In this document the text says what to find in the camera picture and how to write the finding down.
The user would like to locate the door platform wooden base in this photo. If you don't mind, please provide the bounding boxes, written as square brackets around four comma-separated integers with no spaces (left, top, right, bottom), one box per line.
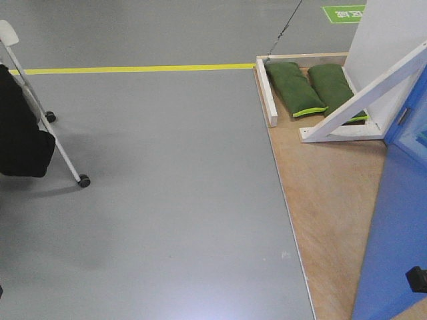
[254,52,427,320]

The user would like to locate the blue door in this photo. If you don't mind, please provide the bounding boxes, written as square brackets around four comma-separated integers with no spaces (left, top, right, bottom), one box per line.
[352,72,426,319]

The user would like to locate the green sandbag left of pair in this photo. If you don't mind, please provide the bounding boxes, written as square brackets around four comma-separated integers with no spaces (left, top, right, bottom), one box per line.
[265,62,328,118]

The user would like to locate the green sandbag of pair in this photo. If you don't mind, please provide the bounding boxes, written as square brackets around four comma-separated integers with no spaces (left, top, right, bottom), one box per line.
[308,63,354,117]
[265,62,328,118]

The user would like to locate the green sandbag right of pair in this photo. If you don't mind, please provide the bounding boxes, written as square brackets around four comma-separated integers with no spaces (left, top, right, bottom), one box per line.
[308,63,354,117]

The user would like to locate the seated person black trousers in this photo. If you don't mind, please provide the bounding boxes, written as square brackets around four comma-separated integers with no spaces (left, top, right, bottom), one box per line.
[1,65,55,177]

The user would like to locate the black robot part right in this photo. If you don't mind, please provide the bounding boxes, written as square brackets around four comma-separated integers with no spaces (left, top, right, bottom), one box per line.
[406,266,427,293]

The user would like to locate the white triangular brace frame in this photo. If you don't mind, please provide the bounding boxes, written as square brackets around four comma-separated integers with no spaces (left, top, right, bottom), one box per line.
[300,42,426,143]

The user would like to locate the thin dark guy rope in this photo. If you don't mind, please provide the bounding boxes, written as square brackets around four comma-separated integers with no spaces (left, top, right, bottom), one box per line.
[266,0,304,63]

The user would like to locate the white wall panel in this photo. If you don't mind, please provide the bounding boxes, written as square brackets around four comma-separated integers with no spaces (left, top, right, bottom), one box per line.
[343,0,427,129]

